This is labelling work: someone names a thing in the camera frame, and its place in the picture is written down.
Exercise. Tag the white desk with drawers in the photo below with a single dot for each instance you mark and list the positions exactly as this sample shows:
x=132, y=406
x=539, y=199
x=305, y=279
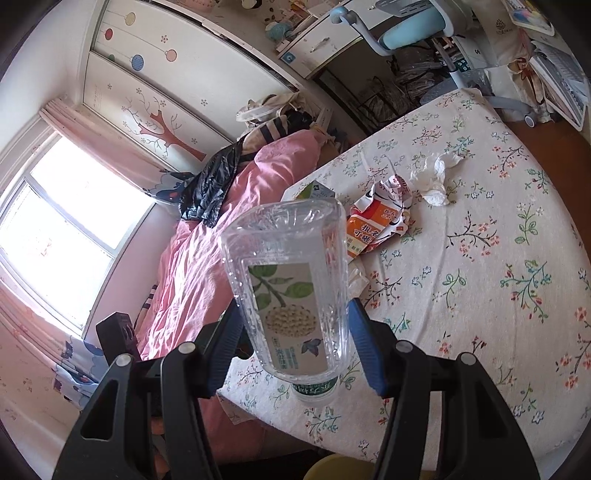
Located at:
x=324, y=40

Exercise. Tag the black plastic bag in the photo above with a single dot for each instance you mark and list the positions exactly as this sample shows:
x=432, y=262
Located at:
x=201, y=199

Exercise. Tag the blue grey office chair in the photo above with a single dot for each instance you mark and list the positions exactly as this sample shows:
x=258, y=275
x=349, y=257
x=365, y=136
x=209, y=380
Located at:
x=437, y=19

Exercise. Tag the orange white snack bag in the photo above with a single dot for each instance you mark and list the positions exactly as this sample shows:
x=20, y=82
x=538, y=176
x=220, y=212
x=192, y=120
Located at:
x=382, y=213

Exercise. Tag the pink duvet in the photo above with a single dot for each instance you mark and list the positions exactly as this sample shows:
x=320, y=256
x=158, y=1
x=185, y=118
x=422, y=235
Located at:
x=193, y=289

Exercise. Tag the white tissue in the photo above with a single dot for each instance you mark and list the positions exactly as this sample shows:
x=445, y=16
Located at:
x=429, y=178

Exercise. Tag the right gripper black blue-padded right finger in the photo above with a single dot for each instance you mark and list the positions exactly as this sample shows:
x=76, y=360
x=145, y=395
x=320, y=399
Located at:
x=479, y=438

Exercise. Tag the green white drink carton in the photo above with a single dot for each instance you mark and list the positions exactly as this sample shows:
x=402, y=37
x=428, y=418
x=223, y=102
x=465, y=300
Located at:
x=315, y=190

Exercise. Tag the striped clothing pile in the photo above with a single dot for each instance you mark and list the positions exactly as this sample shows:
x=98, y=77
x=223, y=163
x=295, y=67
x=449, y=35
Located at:
x=274, y=117

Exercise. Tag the clear plastic water bottle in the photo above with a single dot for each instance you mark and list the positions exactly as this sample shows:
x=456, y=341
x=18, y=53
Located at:
x=286, y=265

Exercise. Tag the white bookshelf with books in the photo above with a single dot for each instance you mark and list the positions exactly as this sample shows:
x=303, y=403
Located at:
x=566, y=89

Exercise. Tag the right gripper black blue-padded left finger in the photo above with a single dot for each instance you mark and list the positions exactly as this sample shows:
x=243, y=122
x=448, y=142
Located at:
x=112, y=437

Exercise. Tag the cream yellow trash bin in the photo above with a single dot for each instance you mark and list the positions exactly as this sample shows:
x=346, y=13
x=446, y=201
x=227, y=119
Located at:
x=335, y=467

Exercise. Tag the white wardrobe tree decal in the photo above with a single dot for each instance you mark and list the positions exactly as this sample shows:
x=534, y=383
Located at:
x=169, y=85

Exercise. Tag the pink curtain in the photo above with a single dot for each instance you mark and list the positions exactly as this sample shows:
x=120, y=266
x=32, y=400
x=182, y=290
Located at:
x=115, y=151

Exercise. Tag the window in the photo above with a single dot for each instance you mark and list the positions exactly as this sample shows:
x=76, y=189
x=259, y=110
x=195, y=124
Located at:
x=65, y=222

